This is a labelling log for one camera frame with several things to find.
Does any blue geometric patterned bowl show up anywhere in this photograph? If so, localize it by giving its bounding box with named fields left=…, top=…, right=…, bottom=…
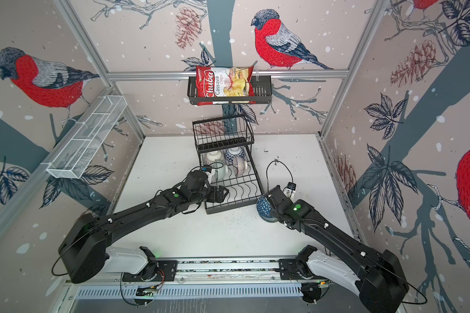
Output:
left=256, top=196, right=278, bottom=222

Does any maroon striped bowl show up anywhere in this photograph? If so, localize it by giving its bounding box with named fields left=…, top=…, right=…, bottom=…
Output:
left=232, top=156, right=249, bottom=177

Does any white red dotted bowl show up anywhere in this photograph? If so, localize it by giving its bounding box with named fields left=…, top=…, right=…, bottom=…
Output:
left=203, top=151, right=225, bottom=165

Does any orange and blue patterned bowl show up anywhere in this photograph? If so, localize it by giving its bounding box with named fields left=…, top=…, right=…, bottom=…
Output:
left=225, top=146, right=245, bottom=162

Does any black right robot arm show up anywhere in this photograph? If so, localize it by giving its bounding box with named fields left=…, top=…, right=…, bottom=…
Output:
left=264, top=186, right=409, bottom=312

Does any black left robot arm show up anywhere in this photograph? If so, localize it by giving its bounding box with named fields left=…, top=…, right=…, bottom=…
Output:
left=58, top=168, right=230, bottom=284

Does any red cassava chips bag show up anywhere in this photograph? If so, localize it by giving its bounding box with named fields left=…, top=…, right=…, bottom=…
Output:
left=195, top=67, right=255, bottom=106

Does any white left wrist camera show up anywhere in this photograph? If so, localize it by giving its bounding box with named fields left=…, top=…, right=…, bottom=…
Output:
left=204, top=161, right=228, bottom=182

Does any black wire dish rack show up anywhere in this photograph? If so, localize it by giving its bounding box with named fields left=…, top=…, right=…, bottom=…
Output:
left=192, top=114, right=262, bottom=215

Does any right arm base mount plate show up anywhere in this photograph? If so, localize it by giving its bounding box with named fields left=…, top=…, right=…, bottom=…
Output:
left=276, top=258, right=331, bottom=284

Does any aluminium front rail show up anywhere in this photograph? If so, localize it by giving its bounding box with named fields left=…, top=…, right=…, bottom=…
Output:
left=78, top=256, right=389, bottom=284

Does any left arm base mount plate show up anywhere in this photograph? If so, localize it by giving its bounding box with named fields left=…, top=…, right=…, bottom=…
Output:
left=122, top=259, right=178, bottom=283

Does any black wall shelf basket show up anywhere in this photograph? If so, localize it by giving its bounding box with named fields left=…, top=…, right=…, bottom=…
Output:
left=187, top=76, right=272, bottom=105

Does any white wire mesh basket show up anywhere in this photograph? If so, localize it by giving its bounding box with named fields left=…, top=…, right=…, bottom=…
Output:
left=46, top=95, right=127, bottom=179

